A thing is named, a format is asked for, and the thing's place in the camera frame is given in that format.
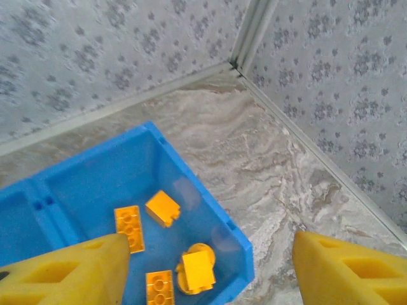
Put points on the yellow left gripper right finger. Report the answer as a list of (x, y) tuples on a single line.
[(343, 279)]

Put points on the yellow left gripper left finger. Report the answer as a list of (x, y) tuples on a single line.
[(63, 279)]

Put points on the long yellow lego brick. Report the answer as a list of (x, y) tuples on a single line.
[(127, 219)]

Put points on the small yellow square lego brick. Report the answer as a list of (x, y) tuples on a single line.
[(160, 206)]

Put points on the yellow round lego piece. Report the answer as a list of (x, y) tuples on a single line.
[(194, 248)]

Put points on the blue plastic bin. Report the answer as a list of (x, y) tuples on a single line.
[(12, 228), (95, 178)]

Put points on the aluminium side floor rail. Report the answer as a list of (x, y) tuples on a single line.
[(343, 181)]

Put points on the aluminium back floor rail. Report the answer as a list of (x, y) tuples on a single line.
[(127, 105)]

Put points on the aluminium corner post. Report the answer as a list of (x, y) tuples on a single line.
[(251, 35)]

